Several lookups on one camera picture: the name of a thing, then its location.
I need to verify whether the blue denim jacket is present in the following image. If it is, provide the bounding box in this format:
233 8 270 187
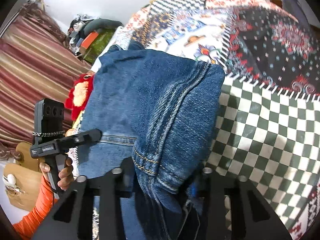
77 42 225 239

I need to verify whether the striped red curtain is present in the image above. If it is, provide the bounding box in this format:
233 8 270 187
1 2 91 150

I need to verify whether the person's left hand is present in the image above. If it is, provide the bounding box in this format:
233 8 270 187
40 157 74 191

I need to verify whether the pile of clutter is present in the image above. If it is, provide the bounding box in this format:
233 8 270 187
67 14 95 55

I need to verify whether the grey neck pillow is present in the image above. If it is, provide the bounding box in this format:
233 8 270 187
84 18 124 37

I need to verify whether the red plush toy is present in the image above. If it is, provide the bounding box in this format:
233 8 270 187
64 72 94 121

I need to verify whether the dark grey cloth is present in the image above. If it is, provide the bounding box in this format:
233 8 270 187
282 0 311 31

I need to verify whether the green patterned storage box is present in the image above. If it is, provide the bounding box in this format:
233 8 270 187
83 29 116 64

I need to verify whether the orange shoe box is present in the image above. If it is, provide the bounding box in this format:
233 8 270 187
80 31 99 50

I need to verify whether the patchwork patterned bedspread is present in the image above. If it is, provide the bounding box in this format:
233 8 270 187
91 0 319 239

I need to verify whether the orange sleeve left forearm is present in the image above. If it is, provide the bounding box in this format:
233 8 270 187
13 177 57 240

